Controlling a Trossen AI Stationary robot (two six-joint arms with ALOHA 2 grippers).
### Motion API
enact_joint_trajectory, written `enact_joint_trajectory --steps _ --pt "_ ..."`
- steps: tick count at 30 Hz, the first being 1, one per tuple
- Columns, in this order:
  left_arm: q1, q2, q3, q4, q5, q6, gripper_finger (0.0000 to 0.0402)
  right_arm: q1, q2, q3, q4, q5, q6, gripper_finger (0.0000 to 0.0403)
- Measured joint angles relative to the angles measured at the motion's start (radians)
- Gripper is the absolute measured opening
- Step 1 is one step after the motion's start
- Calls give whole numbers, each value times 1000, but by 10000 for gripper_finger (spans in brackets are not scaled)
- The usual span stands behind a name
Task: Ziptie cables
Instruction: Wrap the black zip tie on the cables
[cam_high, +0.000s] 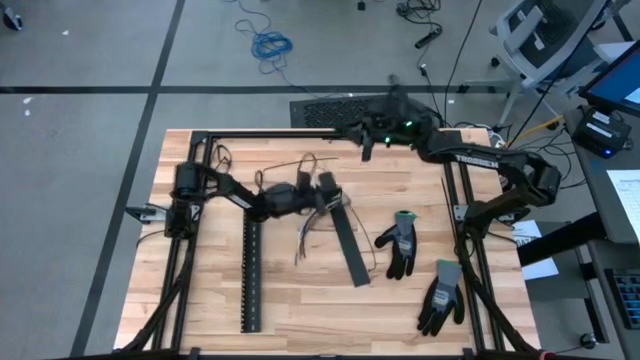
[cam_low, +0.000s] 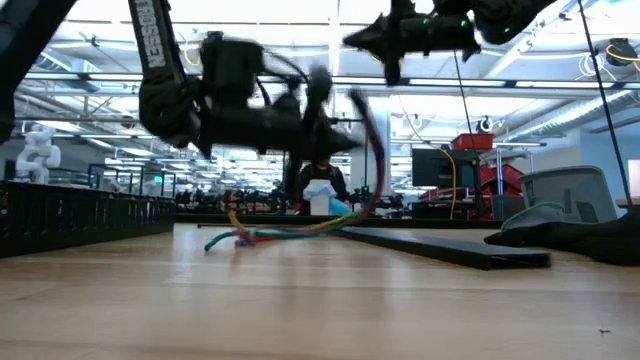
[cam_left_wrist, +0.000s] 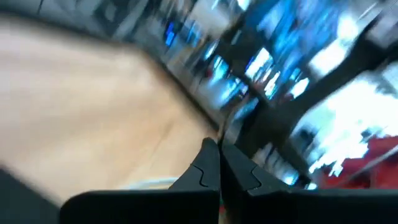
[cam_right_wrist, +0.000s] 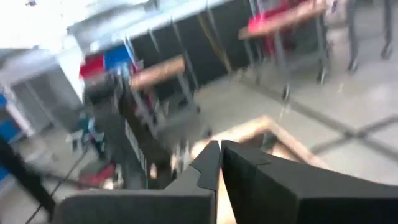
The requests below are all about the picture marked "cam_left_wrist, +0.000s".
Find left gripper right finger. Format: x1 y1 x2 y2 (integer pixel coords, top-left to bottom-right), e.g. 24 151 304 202
220 142 398 224

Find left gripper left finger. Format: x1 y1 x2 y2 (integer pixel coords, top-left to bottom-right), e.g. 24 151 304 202
58 137 221 224

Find red storage bins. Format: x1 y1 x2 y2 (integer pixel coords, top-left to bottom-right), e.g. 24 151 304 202
317 135 398 190

